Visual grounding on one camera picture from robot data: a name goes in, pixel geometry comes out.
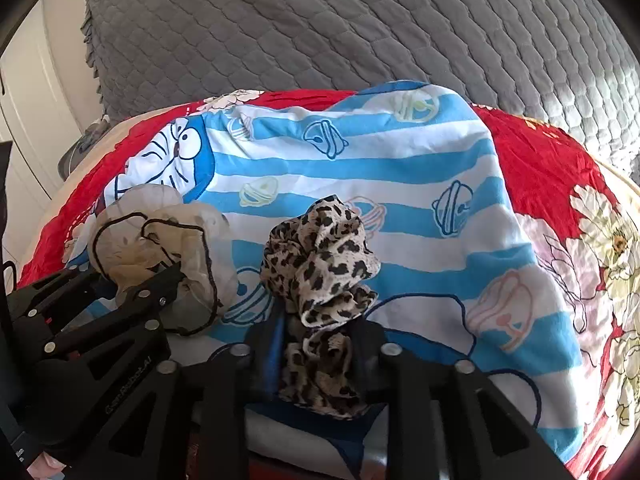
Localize person's left hand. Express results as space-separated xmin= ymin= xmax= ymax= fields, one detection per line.
xmin=27 ymin=452 xmax=67 ymax=480

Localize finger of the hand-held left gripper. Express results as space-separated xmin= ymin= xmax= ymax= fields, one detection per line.
xmin=22 ymin=264 xmax=185 ymax=443
xmin=6 ymin=269 xmax=108 ymax=331

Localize leopard print scrunchie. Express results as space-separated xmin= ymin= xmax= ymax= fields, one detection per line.
xmin=260 ymin=195 xmax=382 ymax=418

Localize white wardrobe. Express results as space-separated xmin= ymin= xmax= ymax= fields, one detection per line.
xmin=0 ymin=0 xmax=108 ymax=271

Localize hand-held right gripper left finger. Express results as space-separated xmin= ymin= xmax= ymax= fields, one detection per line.
xmin=75 ymin=317 xmax=288 ymax=480

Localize beige sheer scrunchie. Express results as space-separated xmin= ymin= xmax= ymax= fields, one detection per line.
xmin=87 ymin=183 xmax=240 ymax=337

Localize grey cloth bundle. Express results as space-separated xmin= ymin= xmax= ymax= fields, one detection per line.
xmin=57 ymin=115 xmax=113 ymax=181

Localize red floral bed sheet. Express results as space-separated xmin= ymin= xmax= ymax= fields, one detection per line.
xmin=17 ymin=89 xmax=640 ymax=480

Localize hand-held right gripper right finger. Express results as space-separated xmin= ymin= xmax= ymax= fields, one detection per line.
xmin=350 ymin=321 xmax=576 ymax=480

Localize grey quilted blanket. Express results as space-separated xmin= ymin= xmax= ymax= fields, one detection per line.
xmin=80 ymin=0 xmax=640 ymax=186

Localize blue striped cartoon cloth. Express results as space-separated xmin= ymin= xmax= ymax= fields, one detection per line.
xmin=62 ymin=81 xmax=586 ymax=480

